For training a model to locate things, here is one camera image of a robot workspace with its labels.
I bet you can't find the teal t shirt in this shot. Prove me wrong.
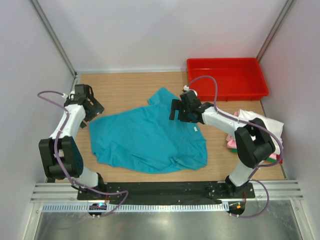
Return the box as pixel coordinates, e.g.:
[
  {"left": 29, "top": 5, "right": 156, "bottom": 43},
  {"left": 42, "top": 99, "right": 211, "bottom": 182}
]
[{"left": 89, "top": 87, "right": 208, "bottom": 174}]

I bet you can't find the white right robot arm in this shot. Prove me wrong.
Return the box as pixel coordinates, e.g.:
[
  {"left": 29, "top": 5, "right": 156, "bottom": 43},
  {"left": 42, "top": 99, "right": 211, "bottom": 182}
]
[{"left": 169, "top": 90, "right": 276, "bottom": 198}]

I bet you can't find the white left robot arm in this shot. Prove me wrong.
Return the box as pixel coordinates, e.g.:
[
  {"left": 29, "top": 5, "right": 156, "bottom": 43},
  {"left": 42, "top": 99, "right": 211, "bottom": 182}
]
[{"left": 37, "top": 84, "right": 107, "bottom": 200}]

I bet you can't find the pink folded t shirt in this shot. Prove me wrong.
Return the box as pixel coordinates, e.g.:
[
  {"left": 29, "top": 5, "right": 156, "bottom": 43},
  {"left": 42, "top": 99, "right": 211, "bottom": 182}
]
[{"left": 226, "top": 111, "right": 280, "bottom": 155}]

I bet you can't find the red plastic bin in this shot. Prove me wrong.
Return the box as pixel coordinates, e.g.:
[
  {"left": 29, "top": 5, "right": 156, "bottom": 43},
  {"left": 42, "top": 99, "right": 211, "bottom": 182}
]
[{"left": 186, "top": 58, "right": 269, "bottom": 102}]

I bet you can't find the green folded t shirt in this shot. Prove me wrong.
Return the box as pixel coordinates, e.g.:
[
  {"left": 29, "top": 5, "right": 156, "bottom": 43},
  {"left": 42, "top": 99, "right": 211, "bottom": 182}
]
[{"left": 230, "top": 148, "right": 279, "bottom": 163}]

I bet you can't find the white folded t shirt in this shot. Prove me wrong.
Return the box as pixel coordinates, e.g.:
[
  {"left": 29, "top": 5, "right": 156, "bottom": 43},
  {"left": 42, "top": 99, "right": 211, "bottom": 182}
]
[{"left": 237, "top": 109, "right": 284, "bottom": 144}]

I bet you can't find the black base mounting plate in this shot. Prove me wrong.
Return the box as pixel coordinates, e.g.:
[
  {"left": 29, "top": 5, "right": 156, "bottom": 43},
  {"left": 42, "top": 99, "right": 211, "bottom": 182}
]
[{"left": 77, "top": 181, "right": 256, "bottom": 206}]

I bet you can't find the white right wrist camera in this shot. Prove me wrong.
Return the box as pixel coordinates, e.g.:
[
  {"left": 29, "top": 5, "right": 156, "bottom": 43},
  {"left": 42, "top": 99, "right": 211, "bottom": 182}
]
[{"left": 182, "top": 85, "right": 198, "bottom": 97}]

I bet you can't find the white slotted cable duct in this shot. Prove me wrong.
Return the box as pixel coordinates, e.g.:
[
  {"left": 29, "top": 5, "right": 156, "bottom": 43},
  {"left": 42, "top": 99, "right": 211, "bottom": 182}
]
[{"left": 42, "top": 202, "right": 229, "bottom": 213}]

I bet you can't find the aluminium frame rail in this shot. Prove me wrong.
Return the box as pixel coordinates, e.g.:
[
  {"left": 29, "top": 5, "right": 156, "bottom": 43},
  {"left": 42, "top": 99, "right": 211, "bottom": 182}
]
[{"left": 30, "top": 180, "right": 304, "bottom": 203}]

